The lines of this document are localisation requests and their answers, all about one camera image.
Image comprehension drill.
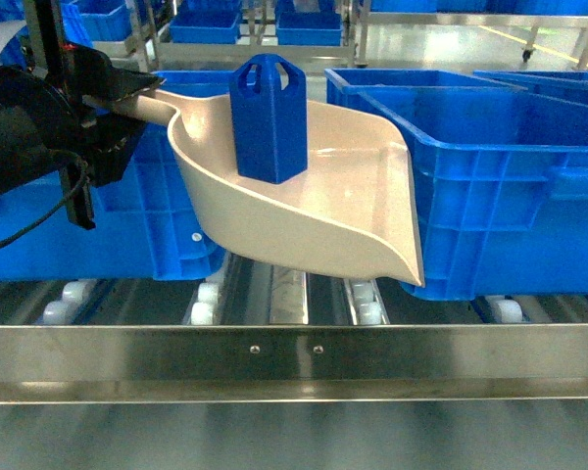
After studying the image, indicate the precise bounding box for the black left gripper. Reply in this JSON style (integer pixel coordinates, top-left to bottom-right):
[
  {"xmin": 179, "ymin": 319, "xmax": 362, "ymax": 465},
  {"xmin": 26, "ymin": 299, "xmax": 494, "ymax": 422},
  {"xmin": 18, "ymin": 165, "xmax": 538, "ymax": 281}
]
[{"xmin": 53, "ymin": 42, "xmax": 165, "ymax": 187}]

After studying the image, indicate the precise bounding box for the blue plastic block part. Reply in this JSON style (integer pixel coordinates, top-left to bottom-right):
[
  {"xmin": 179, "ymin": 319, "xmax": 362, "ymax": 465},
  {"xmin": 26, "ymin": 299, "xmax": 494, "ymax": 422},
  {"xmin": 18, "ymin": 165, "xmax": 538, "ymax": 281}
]
[{"xmin": 229, "ymin": 54, "xmax": 308, "ymax": 184}]

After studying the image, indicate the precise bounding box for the beige plastic dustpan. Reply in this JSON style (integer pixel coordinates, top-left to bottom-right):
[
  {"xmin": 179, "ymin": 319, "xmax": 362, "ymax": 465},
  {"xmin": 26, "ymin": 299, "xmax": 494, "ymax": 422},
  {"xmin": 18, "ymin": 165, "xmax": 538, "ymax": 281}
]
[{"xmin": 110, "ymin": 90, "xmax": 425, "ymax": 286}]

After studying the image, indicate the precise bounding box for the steel flow rack shelf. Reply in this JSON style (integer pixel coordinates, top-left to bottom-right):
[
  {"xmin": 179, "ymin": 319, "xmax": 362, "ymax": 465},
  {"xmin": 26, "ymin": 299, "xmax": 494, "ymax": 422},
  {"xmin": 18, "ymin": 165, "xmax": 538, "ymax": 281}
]
[{"xmin": 0, "ymin": 0, "xmax": 588, "ymax": 407}]

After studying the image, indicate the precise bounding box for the blue plastic bin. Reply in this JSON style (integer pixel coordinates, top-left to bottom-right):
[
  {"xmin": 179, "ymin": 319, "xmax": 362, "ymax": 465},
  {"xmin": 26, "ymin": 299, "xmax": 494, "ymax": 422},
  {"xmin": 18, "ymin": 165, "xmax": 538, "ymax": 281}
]
[
  {"xmin": 0, "ymin": 70, "xmax": 231, "ymax": 282},
  {"xmin": 325, "ymin": 69, "xmax": 588, "ymax": 301}
]

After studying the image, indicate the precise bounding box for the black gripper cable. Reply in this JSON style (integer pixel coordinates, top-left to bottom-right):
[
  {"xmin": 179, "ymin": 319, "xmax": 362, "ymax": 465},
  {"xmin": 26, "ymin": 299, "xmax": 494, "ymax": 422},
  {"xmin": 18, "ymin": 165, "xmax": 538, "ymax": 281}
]
[{"xmin": 0, "ymin": 148, "xmax": 91, "ymax": 255}]

